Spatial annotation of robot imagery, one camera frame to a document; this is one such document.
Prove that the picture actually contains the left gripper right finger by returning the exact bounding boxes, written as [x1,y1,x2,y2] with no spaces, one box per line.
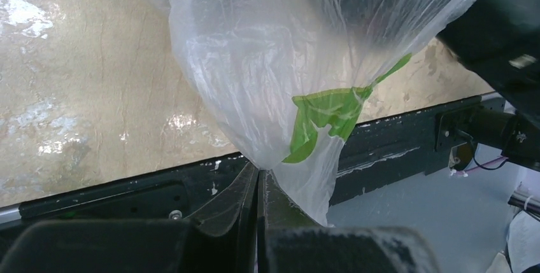
[258,171,441,272]

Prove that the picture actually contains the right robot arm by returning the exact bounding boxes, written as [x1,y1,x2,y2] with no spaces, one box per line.
[436,0,539,170]

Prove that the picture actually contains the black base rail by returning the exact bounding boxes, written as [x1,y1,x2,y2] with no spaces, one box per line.
[1,93,505,249]

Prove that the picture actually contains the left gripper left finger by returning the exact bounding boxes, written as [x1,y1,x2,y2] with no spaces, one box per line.
[1,164,259,272]

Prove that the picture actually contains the clear plastic bag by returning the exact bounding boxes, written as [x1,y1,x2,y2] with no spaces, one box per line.
[149,0,476,225]

